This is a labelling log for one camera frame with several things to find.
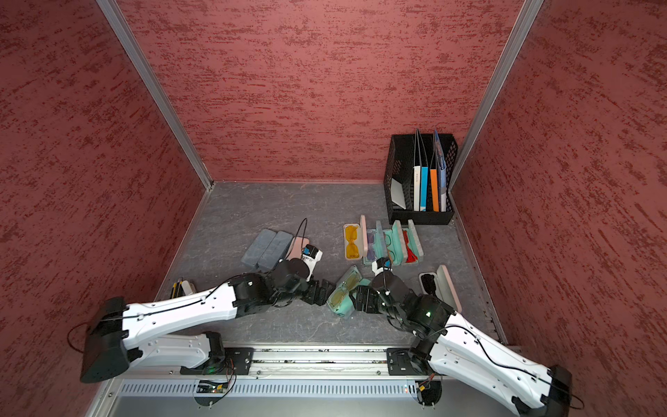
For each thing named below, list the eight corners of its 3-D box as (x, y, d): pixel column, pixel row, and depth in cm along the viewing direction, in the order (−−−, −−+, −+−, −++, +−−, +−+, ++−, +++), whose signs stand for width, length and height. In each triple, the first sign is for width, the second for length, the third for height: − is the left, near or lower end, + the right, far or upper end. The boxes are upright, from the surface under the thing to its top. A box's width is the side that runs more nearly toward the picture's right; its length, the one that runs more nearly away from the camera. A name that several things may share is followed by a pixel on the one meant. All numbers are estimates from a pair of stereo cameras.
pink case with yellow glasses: (343, 260, 97) (343, 250, 91) (343, 226, 108) (343, 215, 102) (366, 260, 97) (368, 250, 91) (364, 226, 108) (365, 215, 102)
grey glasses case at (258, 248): (244, 263, 97) (240, 258, 94) (264, 232, 106) (262, 227, 103) (258, 269, 95) (255, 264, 92) (278, 237, 104) (276, 231, 101)
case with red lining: (402, 267, 96) (407, 256, 89) (396, 232, 107) (400, 219, 100) (418, 267, 96) (424, 256, 89) (411, 232, 107) (416, 219, 100)
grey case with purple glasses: (366, 261, 97) (368, 253, 92) (364, 229, 106) (365, 221, 101) (385, 261, 97) (387, 253, 92) (381, 229, 106) (383, 221, 101)
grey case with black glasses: (260, 268, 96) (257, 263, 92) (280, 234, 105) (278, 229, 102) (276, 274, 94) (274, 269, 91) (295, 239, 104) (294, 234, 101)
